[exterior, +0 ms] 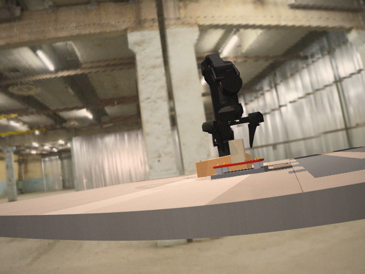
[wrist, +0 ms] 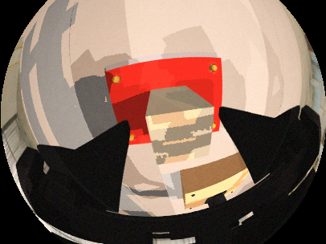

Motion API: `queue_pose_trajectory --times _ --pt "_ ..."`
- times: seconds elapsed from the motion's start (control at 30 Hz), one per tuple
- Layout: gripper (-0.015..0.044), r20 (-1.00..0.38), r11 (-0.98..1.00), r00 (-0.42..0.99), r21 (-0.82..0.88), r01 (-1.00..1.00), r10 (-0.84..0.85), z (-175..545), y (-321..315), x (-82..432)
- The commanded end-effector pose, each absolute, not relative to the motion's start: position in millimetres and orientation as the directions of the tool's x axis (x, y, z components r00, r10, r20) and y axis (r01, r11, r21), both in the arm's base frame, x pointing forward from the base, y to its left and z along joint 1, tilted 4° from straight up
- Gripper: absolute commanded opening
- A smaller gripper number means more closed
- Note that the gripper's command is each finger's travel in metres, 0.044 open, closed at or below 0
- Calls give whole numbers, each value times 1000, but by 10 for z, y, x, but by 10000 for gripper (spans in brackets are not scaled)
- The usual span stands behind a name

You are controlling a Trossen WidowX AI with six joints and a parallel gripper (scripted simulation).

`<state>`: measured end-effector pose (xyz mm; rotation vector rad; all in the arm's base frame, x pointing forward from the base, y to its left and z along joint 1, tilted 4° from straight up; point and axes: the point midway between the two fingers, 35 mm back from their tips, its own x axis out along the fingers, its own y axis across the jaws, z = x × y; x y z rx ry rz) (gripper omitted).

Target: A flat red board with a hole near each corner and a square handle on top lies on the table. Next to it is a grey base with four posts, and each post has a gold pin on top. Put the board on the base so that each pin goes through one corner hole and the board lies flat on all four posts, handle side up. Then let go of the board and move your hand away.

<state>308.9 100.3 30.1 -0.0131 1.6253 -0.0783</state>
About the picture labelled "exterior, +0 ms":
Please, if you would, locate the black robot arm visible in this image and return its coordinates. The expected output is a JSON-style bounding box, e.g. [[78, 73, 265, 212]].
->
[[201, 53, 244, 157]]

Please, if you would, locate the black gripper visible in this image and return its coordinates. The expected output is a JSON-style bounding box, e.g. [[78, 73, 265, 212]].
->
[[202, 98, 264, 153]]

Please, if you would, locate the red board with square handle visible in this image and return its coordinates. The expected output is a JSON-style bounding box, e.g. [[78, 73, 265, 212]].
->
[[213, 139, 264, 169]]

